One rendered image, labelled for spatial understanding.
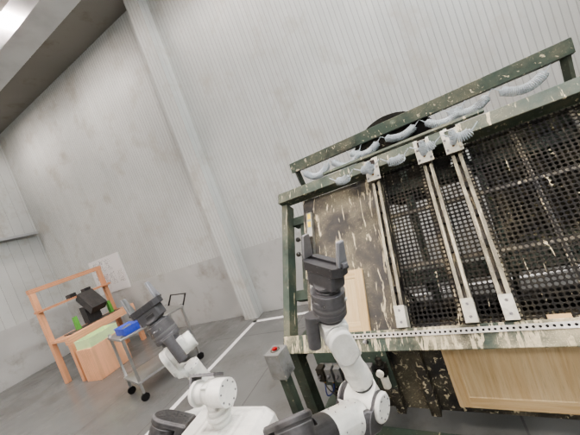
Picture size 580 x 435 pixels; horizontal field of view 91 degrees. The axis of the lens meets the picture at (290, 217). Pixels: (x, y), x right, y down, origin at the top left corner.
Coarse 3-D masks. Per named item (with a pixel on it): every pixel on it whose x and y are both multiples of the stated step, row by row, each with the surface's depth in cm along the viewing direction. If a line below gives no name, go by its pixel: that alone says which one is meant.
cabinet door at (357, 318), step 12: (348, 276) 201; (360, 276) 196; (348, 288) 198; (360, 288) 193; (348, 300) 195; (360, 300) 190; (348, 312) 193; (360, 312) 187; (348, 324) 190; (360, 324) 185
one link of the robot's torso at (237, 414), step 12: (204, 408) 81; (240, 408) 75; (252, 408) 73; (264, 408) 72; (204, 420) 75; (228, 420) 71; (240, 420) 70; (252, 420) 69; (264, 420) 69; (276, 420) 71; (192, 432) 72; (204, 432) 71; (216, 432) 69; (228, 432) 68; (240, 432) 66; (252, 432) 66
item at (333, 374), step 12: (324, 360) 191; (372, 360) 173; (384, 360) 170; (324, 372) 182; (336, 372) 176; (372, 372) 170; (384, 372) 164; (336, 384) 190; (384, 384) 166; (396, 384) 169
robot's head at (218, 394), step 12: (192, 384) 73; (204, 384) 72; (216, 384) 69; (228, 384) 71; (192, 396) 72; (204, 396) 70; (216, 396) 67; (228, 396) 69; (216, 408) 71; (228, 408) 72; (216, 420) 69
